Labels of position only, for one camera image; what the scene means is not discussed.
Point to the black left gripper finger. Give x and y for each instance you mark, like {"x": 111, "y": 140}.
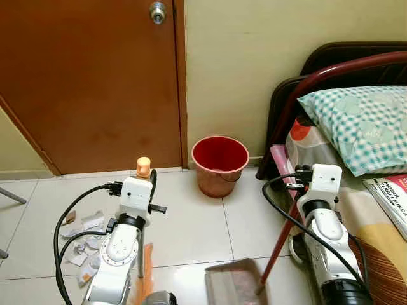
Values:
{"x": 154, "y": 181}

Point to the broom with orange bristles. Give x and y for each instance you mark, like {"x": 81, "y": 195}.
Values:
{"x": 144, "y": 166}

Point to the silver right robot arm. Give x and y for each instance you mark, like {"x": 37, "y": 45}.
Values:
{"x": 327, "y": 241}

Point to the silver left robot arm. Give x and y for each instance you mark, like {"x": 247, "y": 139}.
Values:
{"x": 117, "y": 254}

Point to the white paper scrap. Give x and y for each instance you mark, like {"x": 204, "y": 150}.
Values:
{"x": 71, "y": 233}
{"x": 82, "y": 253}
{"x": 87, "y": 273}
{"x": 93, "y": 221}

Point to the red plastic bucket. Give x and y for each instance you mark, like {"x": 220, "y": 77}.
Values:
{"x": 220, "y": 166}

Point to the brown cardboard scrap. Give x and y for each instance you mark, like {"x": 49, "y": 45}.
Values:
{"x": 70, "y": 217}

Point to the brown wooden door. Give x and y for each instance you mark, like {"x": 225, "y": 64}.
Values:
{"x": 89, "y": 82}

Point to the pink cloth beside bed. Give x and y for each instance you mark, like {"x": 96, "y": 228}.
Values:
{"x": 278, "y": 159}

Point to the grey metal furniture leg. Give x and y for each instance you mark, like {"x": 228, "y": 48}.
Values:
{"x": 13, "y": 196}

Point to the red and white booklet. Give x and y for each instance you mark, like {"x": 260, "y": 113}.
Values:
{"x": 391, "y": 197}

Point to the silver round door knob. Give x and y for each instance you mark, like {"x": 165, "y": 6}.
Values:
{"x": 157, "y": 11}

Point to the green checked pillow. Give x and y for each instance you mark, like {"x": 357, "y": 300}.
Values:
{"x": 362, "y": 127}

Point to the dark brown bed headboard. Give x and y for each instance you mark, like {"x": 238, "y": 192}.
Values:
{"x": 356, "y": 49}

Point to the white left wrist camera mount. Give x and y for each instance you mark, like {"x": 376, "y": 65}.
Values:
{"x": 135, "y": 198}

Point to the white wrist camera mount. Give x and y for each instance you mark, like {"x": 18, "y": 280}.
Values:
{"x": 325, "y": 184}
{"x": 135, "y": 198}

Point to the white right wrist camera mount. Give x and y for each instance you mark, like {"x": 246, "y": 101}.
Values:
{"x": 325, "y": 184}

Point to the maroon metal bed rail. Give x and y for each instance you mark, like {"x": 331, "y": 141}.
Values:
{"x": 331, "y": 70}

